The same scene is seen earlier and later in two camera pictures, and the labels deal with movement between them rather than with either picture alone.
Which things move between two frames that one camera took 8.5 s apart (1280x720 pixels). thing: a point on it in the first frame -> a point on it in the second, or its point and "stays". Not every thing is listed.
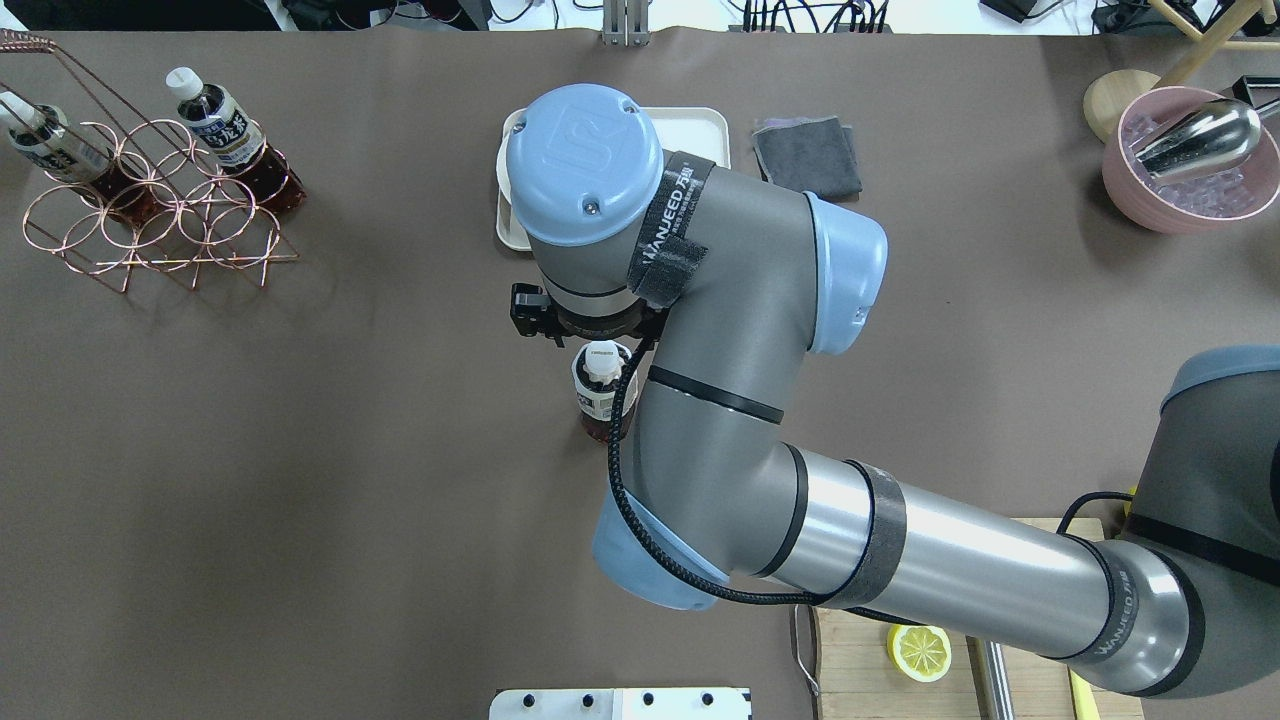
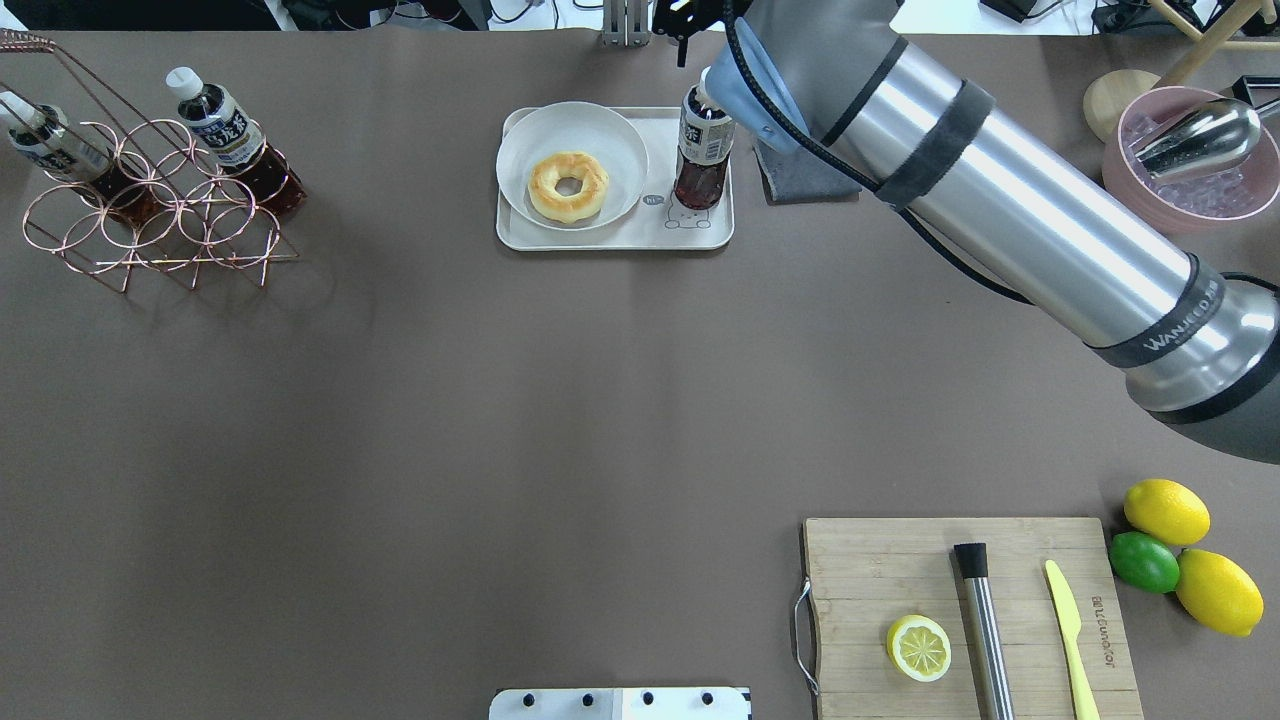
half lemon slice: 920,652 stays
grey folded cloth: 811,155 stays
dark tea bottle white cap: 597,370 -> 705,143
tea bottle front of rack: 236,141 stays
